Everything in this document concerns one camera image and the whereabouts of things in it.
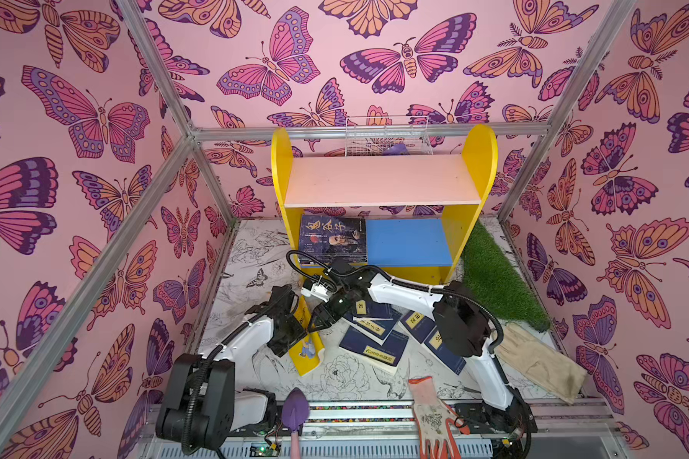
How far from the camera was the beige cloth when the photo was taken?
800mm

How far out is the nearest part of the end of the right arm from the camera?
70 centimetres

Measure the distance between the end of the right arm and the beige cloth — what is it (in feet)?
1.65
